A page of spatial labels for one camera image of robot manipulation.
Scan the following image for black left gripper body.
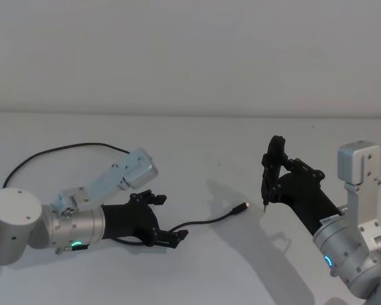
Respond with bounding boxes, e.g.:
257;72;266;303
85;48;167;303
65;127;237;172
100;198;162;248

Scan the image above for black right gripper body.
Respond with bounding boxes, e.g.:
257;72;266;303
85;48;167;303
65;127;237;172
272;173;343;236

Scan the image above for black pen tool silver tip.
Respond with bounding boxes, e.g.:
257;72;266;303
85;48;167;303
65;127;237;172
260;168;272;214

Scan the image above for white table cloth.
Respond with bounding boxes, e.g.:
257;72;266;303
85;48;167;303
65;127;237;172
0;110;381;305

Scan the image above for black cable with silver plug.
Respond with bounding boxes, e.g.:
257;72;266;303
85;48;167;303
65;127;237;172
114;201;251;247

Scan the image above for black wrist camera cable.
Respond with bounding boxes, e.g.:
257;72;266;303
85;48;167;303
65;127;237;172
3;142;133;189

